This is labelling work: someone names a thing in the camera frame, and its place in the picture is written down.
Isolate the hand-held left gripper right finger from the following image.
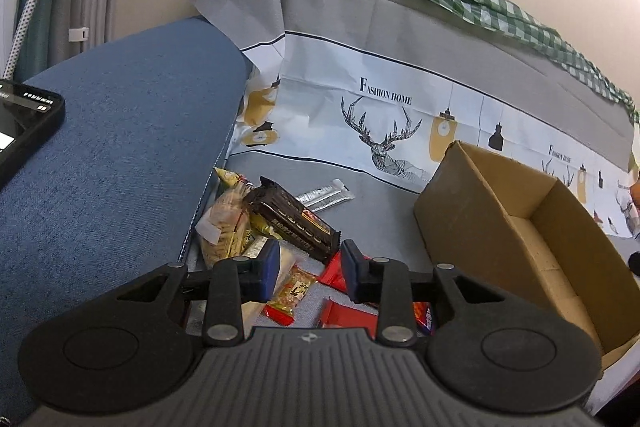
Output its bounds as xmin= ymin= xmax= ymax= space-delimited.
xmin=341 ymin=239 xmax=505 ymax=347

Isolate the dark brown snack bar packet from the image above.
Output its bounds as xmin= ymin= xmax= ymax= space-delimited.
xmin=243 ymin=177 xmax=342 ymax=264

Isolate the flat yellow snack packet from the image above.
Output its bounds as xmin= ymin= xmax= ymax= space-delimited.
xmin=248 ymin=213 xmax=289 ymax=241

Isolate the black smartphone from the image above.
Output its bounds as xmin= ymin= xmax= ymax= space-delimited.
xmin=0 ymin=79 xmax=66 ymax=188

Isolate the clear bag of peanuts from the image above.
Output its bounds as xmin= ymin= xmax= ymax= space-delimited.
xmin=196 ymin=187 xmax=253 ymax=269

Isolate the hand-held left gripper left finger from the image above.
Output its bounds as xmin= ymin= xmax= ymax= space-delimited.
xmin=116 ymin=239 xmax=282 ymax=348

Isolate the deer printed grey cloth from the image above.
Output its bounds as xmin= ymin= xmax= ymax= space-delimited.
xmin=177 ymin=0 xmax=640 ymax=418

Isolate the small red and yellow packet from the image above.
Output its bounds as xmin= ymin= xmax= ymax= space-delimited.
xmin=265 ymin=266 xmax=319 ymax=325

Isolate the brown cardboard box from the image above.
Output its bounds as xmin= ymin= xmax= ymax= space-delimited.
xmin=412 ymin=140 xmax=640 ymax=370

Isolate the silver sachet strip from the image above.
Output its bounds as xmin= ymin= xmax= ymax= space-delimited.
xmin=295 ymin=178 xmax=356 ymax=214

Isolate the blue fabric cushion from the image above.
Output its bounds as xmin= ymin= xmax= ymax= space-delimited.
xmin=0 ymin=17 xmax=249 ymax=423

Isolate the red and blue snack packet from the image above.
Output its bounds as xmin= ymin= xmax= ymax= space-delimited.
xmin=411 ymin=301 xmax=437 ymax=336

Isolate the small yellow snack packet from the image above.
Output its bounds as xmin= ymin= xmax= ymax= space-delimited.
xmin=213 ymin=167 xmax=252 ymax=194

